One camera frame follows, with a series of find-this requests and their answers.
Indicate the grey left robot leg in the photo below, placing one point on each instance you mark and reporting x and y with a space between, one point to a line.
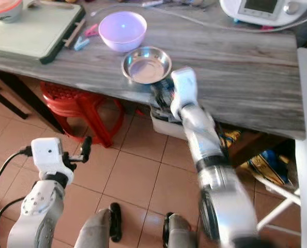
94 232

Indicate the pale green cutting board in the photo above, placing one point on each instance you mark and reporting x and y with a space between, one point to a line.
29 33

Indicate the white kitchen appliance with display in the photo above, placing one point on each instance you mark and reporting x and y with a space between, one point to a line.
233 15

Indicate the grey bowl with pink lid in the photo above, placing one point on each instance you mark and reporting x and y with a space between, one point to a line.
6 13

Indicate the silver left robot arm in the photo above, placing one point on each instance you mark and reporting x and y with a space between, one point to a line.
37 206

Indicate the wooden stick utensil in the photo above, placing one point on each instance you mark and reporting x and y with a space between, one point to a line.
60 4

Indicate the pink clothespin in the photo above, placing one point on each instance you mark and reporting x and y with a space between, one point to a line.
92 30

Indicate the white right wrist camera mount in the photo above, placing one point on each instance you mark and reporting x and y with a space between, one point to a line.
184 85

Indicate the grey top wooden table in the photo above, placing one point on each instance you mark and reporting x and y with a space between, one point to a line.
226 77

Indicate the stainless steel bowl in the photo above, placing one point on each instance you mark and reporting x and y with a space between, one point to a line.
146 67

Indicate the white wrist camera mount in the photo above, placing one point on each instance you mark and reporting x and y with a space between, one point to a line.
46 157
184 85

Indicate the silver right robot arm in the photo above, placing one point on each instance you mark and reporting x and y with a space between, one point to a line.
226 196

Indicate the blue clothespin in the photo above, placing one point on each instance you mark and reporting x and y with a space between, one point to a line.
81 43

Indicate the lavender plastic bowl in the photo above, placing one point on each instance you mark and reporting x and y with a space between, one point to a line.
122 36

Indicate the white plastic bin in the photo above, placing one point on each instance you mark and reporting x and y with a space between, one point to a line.
166 129

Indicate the yellow and blue bag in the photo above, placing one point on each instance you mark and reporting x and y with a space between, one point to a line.
267 165

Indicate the grey robot leg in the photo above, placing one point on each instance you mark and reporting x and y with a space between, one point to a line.
182 237
94 232

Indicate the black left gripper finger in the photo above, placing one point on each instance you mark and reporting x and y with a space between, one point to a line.
87 147

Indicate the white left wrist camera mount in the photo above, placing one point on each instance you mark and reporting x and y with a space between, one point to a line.
46 157

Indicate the grey right robot leg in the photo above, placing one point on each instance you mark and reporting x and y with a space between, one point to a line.
182 237

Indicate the red plastic stool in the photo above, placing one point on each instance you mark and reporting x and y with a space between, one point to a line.
76 103

